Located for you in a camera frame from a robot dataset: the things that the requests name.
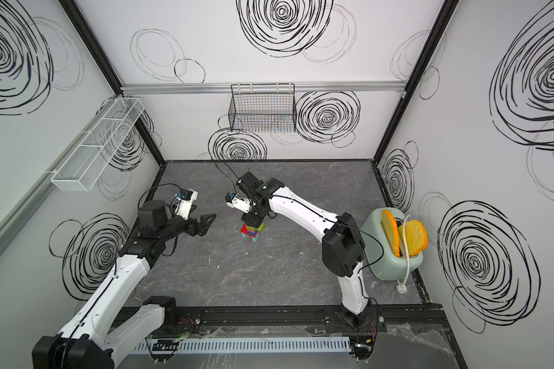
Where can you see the mint green toaster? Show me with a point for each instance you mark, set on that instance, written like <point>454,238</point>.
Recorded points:
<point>383,263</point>

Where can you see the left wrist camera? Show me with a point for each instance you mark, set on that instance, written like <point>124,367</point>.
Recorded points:
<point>184,203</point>

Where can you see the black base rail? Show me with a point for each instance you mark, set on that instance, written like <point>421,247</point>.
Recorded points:
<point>328,318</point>

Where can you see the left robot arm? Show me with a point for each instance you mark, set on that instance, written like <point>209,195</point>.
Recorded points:
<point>89,340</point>

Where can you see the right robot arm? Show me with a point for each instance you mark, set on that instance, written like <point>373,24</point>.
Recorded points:
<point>343,248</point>

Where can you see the right toast slice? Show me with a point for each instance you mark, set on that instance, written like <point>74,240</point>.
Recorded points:
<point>413,237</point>

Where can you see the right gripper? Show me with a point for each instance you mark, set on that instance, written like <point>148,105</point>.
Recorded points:
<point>248,220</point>

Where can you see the black wire basket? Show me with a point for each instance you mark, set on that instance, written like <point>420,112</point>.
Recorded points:
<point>263,108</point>

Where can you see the toast slice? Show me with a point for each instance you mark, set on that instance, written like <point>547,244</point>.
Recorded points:
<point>390,229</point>
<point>413,237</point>

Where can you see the left toast slice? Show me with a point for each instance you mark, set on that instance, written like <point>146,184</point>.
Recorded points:
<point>390,229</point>

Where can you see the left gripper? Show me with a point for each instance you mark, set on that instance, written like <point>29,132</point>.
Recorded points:
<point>201,230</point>

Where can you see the long green lego brick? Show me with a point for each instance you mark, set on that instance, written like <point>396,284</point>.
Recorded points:
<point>259,229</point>

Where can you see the grey slotted cable duct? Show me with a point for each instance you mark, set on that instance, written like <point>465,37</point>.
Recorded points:
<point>192,346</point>

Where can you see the white wire shelf basket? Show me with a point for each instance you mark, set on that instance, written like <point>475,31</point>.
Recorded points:
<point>98,145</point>

